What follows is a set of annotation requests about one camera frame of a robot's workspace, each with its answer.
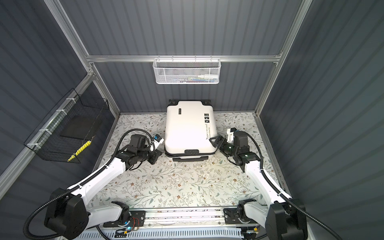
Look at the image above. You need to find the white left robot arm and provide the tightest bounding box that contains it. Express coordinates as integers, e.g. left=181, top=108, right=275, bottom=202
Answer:
left=23, top=129, right=164, bottom=240

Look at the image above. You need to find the yellow black striped tape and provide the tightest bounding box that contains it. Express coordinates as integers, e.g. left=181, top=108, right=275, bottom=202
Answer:
left=67, top=141, right=92, bottom=162

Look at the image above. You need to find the white perforated cable duct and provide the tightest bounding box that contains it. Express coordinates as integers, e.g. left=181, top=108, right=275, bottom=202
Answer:
left=74, top=227, right=244, bottom=240

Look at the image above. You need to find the black wire mesh basket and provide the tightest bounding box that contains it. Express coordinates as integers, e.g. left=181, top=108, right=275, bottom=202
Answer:
left=24, top=91, right=110, bottom=164

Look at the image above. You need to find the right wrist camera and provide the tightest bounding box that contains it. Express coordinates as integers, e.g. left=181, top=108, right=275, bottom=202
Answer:
left=227, top=128, right=250, bottom=152

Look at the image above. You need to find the white wire mesh basket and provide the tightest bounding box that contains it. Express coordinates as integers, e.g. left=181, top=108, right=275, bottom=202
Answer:
left=153, top=58, right=222, bottom=85

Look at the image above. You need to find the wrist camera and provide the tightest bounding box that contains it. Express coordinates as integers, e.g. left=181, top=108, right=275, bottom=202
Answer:
left=227, top=128, right=250, bottom=152
left=127, top=134, right=164, bottom=153

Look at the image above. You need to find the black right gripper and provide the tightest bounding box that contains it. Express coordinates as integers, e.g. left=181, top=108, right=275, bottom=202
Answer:
left=210, top=135, right=238, bottom=157

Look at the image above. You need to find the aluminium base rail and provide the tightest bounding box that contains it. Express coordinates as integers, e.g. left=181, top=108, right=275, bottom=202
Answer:
left=128, top=205, right=304, bottom=229

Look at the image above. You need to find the white black suitcase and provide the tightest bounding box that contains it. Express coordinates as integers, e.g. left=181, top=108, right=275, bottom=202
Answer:
left=165, top=100, right=218, bottom=162

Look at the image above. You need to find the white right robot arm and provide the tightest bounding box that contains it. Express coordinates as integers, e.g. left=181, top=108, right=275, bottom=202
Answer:
left=210, top=128, right=341, bottom=240

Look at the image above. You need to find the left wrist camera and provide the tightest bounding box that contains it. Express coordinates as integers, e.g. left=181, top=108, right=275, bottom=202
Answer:
left=127, top=134, right=164, bottom=153

